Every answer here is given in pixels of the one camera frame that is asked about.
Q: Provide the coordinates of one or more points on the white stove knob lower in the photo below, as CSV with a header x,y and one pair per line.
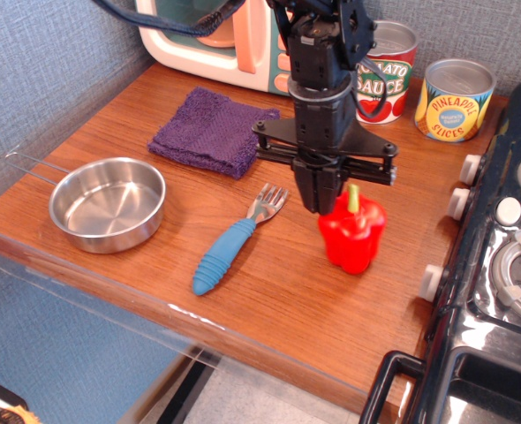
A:
x,y
430,281

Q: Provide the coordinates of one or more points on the red toy capsicum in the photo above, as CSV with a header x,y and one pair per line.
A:
x,y
352,231

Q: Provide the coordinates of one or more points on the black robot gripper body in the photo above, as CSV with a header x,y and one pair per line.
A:
x,y
325,135

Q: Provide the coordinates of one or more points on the white stove knob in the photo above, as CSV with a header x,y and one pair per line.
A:
x,y
469,169
430,281
457,203

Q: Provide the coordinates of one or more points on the black toy stove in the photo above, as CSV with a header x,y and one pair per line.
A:
x,y
471,372

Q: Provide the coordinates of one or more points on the white stove knob upper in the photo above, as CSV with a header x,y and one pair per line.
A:
x,y
469,169

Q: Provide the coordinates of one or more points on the white stove knob middle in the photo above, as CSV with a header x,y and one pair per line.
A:
x,y
457,203

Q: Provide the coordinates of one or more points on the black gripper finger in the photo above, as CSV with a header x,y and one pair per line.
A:
x,y
329,183
305,177

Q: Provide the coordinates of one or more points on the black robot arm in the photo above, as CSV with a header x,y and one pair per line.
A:
x,y
326,41

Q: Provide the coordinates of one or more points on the tomato sauce can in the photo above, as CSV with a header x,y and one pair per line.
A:
x,y
394,54

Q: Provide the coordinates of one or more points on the pineapple slices can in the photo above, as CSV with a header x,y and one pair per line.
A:
x,y
453,100

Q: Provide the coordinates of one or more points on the clear acrylic table guard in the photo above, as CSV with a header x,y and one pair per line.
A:
x,y
282,308

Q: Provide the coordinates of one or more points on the blue handled metal fork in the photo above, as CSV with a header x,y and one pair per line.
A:
x,y
218,258

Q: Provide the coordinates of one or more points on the toy microwave oven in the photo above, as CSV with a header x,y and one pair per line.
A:
x,y
245,51

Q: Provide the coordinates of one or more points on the stainless steel pan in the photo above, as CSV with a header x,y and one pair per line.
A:
x,y
107,206

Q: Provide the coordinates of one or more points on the purple folded cloth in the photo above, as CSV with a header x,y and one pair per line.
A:
x,y
211,132

